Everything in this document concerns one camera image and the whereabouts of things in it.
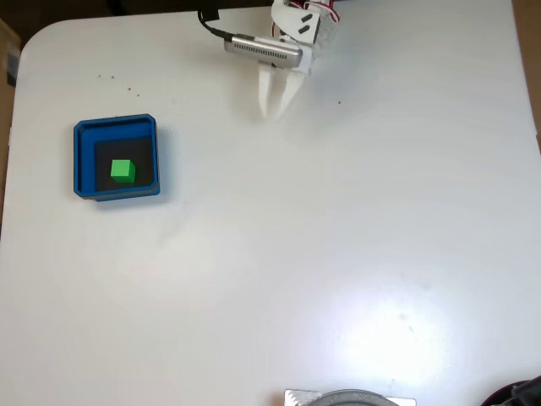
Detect green cube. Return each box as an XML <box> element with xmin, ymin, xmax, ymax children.
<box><xmin>109</xmin><ymin>158</ymin><xmax>137</xmax><ymax>184</ymax></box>

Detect blue square box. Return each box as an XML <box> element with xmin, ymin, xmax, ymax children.
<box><xmin>73</xmin><ymin>112</ymin><xmax>162</xmax><ymax>203</ymax></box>

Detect silver metal plate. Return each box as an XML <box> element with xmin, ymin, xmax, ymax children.
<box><xmin>282</xmin><ymin>387</ymin><xmax>418</xmax><ymax>406</ymax></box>

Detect dark round base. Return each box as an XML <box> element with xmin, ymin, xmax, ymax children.
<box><xmin>481</xmin><ymin>377</ymin><xmax>541</xmax><ymax>406</ymax></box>
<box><xmin>314</xmin><ymin>388</ymin><xmax>401</xmax><ymax>406</ymax></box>

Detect silver camera box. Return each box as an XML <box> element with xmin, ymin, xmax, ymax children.
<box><xmin>222</xmin><ymin>32</ymin><xmax>305</xmax><ymax>69</ymax></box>

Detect red white servo wires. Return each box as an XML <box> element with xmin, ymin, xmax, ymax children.
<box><xmin>272</xmin><ymin>0</ymin><xmax>342</xmax><ymax>39</ymax></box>

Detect black usb cable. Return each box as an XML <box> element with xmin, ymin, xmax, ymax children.
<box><xmin>197</xmin><ymin>10</ymin><xmax>238</xmax><ymax>43</ymax></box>

